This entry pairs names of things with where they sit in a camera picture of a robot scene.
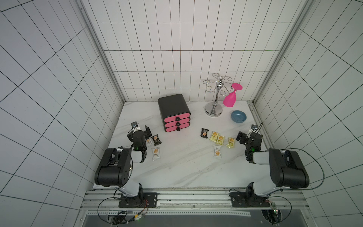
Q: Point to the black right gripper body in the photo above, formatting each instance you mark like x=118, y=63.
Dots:
x=244, y=137

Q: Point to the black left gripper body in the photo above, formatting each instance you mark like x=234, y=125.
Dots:
x=130, y=137

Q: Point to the black cookie packet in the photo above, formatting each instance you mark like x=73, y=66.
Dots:
x=156, y=140
x=204, y=133

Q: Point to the pink bottom drawer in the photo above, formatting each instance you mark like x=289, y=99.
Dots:
x=177, y=128

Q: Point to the pink drawer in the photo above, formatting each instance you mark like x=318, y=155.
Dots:
x=177, y=123
x=176, y=117
x=177, y=128

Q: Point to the black drawer cabinet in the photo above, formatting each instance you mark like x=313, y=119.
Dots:
x=173, y=106

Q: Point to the pink top drawer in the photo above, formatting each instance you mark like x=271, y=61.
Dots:
x=176, y=117

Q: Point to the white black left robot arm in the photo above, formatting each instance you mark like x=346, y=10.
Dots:
x=115, y=169

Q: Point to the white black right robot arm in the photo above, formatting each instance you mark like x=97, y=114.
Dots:
x=286, y=171

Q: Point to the small blue bowl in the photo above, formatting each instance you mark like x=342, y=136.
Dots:
x=238, y=116

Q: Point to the pink wine glass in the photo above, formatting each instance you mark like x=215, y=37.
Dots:
x=230, y=99

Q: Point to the chrome wine glass rack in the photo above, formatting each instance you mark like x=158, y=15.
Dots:
x=216, y=86

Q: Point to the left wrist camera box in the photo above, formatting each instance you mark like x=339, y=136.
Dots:
x=135, y=126

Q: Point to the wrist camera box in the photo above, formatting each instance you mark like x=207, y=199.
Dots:
x=254, y=128
x=135, y=126

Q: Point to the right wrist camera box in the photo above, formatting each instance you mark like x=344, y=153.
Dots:
x=254, y=128

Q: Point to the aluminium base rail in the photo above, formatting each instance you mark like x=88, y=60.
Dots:
x=224, y=201

